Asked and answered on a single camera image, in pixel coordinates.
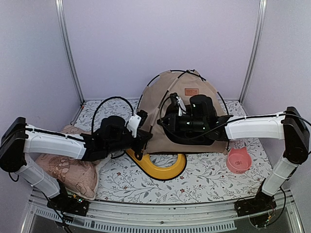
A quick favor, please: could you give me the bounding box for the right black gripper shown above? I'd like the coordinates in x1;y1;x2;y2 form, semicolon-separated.
157;113;207;132

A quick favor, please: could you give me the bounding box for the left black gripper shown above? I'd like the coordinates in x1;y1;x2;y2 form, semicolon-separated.
105;129;152;155

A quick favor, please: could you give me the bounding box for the beige fabric pet tent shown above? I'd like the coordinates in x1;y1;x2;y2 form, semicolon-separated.
142;70;228;154

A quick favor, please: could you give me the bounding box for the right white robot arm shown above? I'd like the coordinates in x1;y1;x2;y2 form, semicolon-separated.
157;93;310;212

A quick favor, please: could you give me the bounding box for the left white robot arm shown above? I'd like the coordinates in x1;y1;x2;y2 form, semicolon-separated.
0;115;152;211

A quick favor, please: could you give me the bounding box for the brown patterned pet cushion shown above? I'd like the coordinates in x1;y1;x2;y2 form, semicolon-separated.
34;124;100;201

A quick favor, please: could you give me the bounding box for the yellow double bowl holder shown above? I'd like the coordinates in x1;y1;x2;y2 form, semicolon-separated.
125;149;187;181

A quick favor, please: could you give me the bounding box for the pink cat-ear bowl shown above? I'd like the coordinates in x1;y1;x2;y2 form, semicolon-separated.
226;147;252;174

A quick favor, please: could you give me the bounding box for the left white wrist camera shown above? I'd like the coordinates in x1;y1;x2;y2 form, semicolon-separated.
126;110;148;138

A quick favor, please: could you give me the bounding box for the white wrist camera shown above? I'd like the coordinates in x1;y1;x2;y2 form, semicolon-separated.
170;93;187;117
126;110;148;138

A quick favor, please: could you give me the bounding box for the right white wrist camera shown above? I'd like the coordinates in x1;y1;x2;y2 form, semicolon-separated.
170;93;187;117

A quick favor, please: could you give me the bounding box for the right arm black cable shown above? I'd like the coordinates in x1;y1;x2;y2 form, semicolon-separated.
158;96;311;156

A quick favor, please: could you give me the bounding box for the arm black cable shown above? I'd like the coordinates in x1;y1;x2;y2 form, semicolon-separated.
90;96;135;136
158;96;311;156

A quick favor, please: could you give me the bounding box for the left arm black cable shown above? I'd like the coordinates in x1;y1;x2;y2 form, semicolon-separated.
90;96;135;136

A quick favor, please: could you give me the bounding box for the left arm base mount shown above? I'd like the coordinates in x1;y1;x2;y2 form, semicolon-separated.
47;184;89;216

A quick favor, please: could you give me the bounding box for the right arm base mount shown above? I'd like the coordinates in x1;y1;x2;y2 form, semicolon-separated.
234;190;276;228

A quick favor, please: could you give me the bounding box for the front aluminium table rail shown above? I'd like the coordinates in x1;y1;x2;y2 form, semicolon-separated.
21;190;306;233

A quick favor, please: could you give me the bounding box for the right aluminium frame post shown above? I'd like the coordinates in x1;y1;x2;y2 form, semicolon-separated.
239;0;267;105

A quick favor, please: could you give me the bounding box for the aluminium frame post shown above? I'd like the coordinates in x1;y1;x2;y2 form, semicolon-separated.
55;0;85;105
239;0;267;105

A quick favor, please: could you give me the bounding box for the left aluminium frame post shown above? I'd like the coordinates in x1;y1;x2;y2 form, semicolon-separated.
55;0;85;105

